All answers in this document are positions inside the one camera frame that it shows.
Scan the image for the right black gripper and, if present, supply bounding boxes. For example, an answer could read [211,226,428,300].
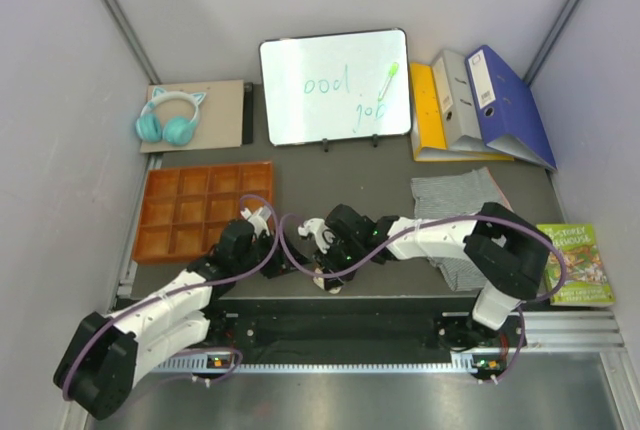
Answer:
[315,236,367,289]

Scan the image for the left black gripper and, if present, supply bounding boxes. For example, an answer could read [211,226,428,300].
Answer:
[234,227,311,279]

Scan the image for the orange underwear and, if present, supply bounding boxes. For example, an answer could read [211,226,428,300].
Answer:
[312,266,345,295]

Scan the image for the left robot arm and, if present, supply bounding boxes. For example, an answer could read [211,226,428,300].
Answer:
[53,207,277,420]

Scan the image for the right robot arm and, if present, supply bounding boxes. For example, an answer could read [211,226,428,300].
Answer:
[298,202,552,346]

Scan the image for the grey striped underwear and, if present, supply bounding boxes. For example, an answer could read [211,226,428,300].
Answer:
[411,167,512,292]

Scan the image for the orange compartment tray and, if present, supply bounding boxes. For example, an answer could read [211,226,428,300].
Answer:
[132,161,274,265]

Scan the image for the yellow binder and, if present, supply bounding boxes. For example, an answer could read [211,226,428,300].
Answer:
[409,62,514,162]

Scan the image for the teal cat-ear headphones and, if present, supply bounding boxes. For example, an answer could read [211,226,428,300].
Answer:
[134,86,207,147]

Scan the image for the beige board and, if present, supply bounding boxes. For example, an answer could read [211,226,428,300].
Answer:
[140,80,245,154]

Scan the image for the whiteboard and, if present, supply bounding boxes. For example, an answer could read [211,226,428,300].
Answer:
[259,28,412,146]

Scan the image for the grey binder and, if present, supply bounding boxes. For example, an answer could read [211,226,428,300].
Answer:
[432,49,491,154]

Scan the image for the green marker pen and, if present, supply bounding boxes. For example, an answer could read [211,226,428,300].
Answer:
[377,62,399,102]

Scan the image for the blue binder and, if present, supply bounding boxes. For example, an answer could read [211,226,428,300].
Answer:
[465,45,557,171]

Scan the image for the green treehouse book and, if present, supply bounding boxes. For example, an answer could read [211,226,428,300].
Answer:
[537,223,616,307]

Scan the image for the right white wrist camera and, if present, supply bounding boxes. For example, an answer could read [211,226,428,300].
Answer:
[298,218,335,254]

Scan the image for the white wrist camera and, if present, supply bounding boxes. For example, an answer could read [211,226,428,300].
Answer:
[298,218,335,254]
[240,206,272,237]

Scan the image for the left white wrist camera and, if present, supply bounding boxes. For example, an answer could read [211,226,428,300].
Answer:
[240,206,272,237]

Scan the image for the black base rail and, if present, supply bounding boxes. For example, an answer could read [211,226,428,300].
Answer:
[200,296,519,365]

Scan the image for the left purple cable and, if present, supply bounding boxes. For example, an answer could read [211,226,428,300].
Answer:
[60,194,281,401]

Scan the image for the grey cable duct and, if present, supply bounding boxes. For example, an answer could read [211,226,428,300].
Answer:
[151,352,498,376]

